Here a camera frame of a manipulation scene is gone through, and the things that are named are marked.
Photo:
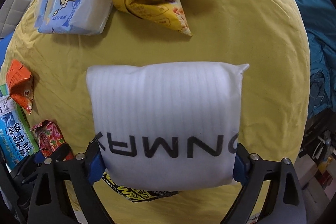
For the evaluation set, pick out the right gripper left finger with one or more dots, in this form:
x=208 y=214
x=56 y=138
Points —
x=93 y=160

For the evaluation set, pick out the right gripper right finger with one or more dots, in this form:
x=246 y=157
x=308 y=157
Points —
x=241 y=166

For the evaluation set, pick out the black shoe shine wipes pack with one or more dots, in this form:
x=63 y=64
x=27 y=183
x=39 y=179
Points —
x=136 y=195

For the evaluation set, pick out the red floral snack pack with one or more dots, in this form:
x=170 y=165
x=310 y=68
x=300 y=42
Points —
x=50 y=139

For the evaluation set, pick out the white foam pouch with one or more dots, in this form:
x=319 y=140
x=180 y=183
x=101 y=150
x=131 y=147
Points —
x=170 y=126

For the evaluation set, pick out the orange snack bag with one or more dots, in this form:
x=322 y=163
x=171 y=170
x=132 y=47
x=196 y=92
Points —
x=20 y=83

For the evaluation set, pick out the light blue tissue pack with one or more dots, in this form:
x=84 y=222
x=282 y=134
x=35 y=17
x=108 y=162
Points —
x=79 y=17

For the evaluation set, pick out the cardboard box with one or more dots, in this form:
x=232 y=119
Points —
x=17 y=141

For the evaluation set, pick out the yellow tablecloth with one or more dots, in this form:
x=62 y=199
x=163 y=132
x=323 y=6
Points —
x=269 y=35

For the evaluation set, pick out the teal blanket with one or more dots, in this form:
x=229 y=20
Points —
x=319 y=21

